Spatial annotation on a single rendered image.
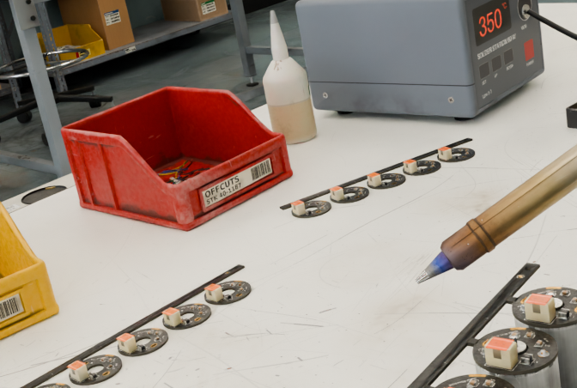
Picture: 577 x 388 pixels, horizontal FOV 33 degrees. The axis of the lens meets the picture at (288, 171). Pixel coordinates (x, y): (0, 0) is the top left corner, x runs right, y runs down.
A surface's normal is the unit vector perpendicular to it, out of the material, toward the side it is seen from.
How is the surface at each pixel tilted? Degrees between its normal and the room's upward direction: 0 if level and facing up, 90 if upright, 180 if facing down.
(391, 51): 90
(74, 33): 88
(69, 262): 0
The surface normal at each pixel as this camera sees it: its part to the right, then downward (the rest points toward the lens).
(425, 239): -0.18, -0.93
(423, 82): -0.63, 0.36
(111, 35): 0.74, 0.08
